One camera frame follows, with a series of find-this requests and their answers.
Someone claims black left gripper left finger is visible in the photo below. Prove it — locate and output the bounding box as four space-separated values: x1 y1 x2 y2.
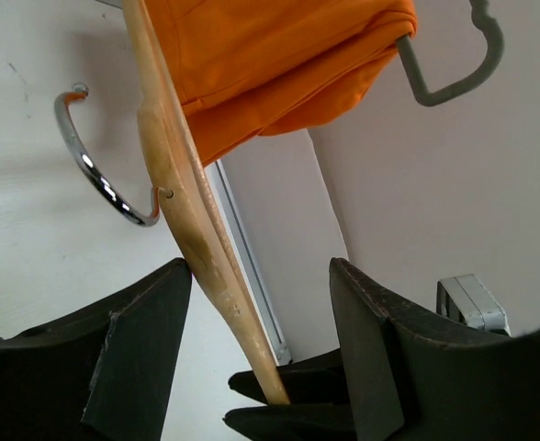
0 258 192 440

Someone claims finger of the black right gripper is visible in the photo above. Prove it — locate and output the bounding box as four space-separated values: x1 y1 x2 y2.
223 403 357 441
228 349 349 404

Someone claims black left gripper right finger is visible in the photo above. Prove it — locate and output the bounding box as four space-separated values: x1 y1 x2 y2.
329 258 540 440

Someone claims wooden hanger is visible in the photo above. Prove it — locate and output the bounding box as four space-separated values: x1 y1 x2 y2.
54 1 290 405

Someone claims orange hanging garment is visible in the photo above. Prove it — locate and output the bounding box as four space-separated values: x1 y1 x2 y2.
146 0 418 164

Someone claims metal table edge rail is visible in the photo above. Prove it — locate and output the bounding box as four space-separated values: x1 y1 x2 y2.
206 161 292 366

